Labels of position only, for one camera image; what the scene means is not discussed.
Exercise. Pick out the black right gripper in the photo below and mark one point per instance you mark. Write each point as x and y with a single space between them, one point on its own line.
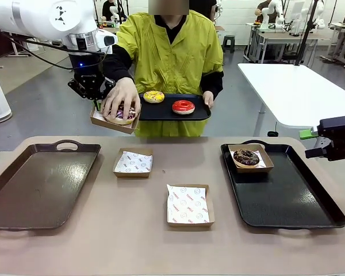
343 138

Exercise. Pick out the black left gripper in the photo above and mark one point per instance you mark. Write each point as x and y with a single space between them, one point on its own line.
86 69

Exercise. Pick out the chocolate donut with purple sprinkles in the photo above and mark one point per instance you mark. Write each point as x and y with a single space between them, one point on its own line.
122 118

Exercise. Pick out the kraft paper box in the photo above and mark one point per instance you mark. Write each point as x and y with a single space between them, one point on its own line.
254 170
189 224
115 128
133 174

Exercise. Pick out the white printed paper liner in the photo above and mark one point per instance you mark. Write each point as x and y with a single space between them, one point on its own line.
263 163
189 205
132 164

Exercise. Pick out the yellow sprinkled donut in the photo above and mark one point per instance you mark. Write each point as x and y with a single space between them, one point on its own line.
153 97

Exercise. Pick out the chocolate donut with sparse sprinkles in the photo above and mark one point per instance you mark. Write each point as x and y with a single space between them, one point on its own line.
245 158

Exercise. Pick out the black serving tray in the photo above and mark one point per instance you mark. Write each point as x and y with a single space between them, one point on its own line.
161 113

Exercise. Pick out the red glazed donut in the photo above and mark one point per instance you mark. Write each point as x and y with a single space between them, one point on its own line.
184 107

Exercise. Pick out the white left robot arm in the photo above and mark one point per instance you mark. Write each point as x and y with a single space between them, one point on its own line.
31 17

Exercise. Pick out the person's left forearm black sleeve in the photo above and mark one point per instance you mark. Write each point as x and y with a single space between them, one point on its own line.
212 82

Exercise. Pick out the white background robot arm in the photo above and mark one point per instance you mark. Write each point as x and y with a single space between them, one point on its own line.
277 11

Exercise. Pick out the person's right forearm black sleeve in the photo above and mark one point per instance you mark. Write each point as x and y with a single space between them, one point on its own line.
118 67

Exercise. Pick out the person's right hand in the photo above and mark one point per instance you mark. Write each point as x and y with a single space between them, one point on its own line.
122 92

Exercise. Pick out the person's left hand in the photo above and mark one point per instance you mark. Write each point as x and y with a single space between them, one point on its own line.
208 99

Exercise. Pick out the black floor plug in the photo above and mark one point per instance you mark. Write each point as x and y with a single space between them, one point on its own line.
273 133

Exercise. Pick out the large white table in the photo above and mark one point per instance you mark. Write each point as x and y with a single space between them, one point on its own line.
293 92

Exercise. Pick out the seated person behind desk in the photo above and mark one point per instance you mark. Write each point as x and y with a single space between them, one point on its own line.
107 10

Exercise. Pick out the person in yellow-green jacket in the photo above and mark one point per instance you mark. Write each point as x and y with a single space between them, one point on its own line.
166 57

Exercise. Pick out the grey desk with robots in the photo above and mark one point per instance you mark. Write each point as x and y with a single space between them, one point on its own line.
290 36

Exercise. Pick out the grey plastic stool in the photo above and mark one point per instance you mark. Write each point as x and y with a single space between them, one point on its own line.
228 40

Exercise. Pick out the person in black white sneakers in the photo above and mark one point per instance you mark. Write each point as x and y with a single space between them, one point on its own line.
208 8

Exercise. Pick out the person in brown shirt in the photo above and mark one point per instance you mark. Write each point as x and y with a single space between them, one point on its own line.
261 7

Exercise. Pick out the black camera pole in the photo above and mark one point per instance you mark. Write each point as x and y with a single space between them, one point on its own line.
304 34

